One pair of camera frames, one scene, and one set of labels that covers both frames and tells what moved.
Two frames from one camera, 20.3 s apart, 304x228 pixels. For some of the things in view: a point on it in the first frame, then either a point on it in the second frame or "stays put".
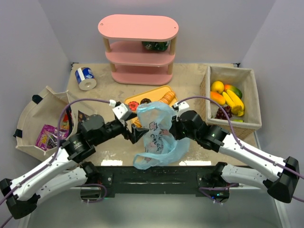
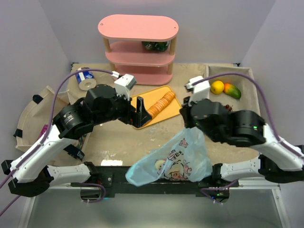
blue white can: x=85 y=77 stays put
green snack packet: x=162 y=45 stays put
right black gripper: x=175 y=131 to x=184 y=114
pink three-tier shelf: x=124 y=34 stays put
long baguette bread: x=167 y=99 stays put
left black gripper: x=129 y=132 to x=132 y=114
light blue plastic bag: x=161 y=147 to x=185 y=157
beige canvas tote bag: x=44 y=109 stays put
